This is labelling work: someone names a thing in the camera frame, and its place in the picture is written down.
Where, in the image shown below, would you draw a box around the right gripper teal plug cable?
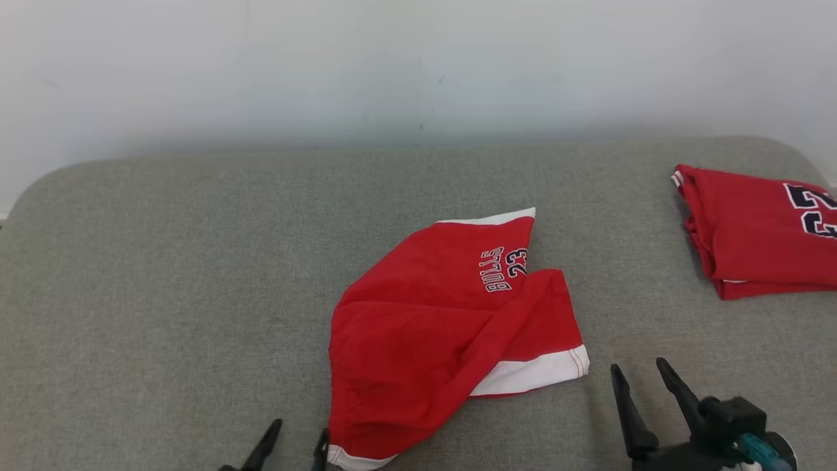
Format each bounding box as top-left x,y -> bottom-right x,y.
736,433 -> 796,471

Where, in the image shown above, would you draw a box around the grey fabric sofa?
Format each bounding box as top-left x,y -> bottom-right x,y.
0,135 -> 837,471

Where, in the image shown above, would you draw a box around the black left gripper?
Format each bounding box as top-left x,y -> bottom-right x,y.
219,419 -> 330,471

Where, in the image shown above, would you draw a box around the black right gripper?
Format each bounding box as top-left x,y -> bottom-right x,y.
610,357 -> 798,471

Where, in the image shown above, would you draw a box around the red Bulls shorts white hem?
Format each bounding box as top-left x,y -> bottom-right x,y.
327,207 -> 590,471

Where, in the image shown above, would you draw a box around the red Bulls 23 jersey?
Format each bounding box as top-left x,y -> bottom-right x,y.
670,164 -> 837,300

